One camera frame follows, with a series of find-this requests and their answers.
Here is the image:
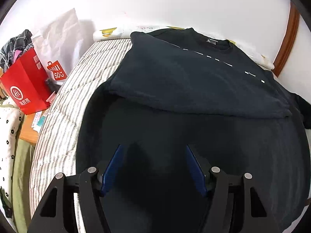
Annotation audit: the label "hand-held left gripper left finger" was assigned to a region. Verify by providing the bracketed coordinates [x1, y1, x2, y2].
[28, 144, 125, 233]

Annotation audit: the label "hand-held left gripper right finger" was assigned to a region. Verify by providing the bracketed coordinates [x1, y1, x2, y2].
[186, 145, 285, 233]

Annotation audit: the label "black t-shirt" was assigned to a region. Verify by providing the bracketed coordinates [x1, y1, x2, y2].
[76, 28, 311, 233]

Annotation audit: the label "striped bed sheet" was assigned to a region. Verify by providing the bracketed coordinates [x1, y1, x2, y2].
[29, 38, 133, 233]

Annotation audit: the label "paper leaflets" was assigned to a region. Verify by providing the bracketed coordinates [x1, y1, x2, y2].
[31, 112, 47, 131]

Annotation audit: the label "green cloth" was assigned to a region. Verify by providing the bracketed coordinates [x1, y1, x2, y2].
[11, 138, 37, 233]

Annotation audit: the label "wooden nightstand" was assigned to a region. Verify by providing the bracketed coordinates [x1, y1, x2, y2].
[19, 109, 50, 147]

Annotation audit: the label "white floral quilt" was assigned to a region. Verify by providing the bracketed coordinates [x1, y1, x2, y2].
[0, 105, 25, 224]

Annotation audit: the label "red paper bag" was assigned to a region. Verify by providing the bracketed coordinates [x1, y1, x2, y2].
[0, 47, 52, 116]

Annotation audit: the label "white patterned pillow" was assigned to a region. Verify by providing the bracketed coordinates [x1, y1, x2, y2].
[93, 23, 276, 71]

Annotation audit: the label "white shopping bag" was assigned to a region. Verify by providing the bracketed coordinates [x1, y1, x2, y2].
[31, 8, 84, 86]

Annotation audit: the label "plaid cloth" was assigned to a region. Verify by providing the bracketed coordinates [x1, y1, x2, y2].
[0, 29, 34, 71]

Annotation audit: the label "brown wooden trim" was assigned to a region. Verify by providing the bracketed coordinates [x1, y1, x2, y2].
[272, 2, 301, 77]

